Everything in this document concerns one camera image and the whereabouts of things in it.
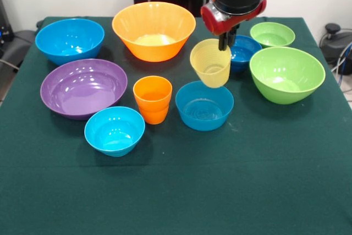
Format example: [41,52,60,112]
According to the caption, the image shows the large orange bowl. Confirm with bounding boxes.
[111,1,197,63]

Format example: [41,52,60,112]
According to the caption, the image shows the large blue bowl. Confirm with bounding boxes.
[35,18,106,66]

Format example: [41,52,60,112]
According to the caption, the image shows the small light blue bowl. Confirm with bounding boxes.
[84,106,146,158]

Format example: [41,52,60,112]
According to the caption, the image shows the small green bowl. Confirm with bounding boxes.
[249,21,296,48]

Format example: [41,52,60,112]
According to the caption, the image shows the black electronic device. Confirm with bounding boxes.
[0,0,15,43]

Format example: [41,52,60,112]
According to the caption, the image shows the purple bowl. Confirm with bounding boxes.
[40,58,128,121]

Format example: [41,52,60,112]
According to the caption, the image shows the small dark blue bowl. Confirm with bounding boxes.
[229,35,263,73]

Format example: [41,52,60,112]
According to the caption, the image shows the orange cup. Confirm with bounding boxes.
[133,75,173,125]

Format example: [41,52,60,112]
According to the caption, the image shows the dark green tablecloth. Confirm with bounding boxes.
[0,16,352,235]

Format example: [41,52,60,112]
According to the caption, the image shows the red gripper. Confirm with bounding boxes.
[200,0,268,52]

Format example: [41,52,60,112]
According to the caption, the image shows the large green bowl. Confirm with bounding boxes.
[249,46,326,105]

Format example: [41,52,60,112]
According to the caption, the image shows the yellow cup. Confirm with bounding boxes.
[190,39,232,89]

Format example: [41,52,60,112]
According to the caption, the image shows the translucent blue ridged bowl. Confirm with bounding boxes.
[175,80,235,132]

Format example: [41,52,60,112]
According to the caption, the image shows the dark grey seat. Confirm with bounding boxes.
[0,29,38,81]

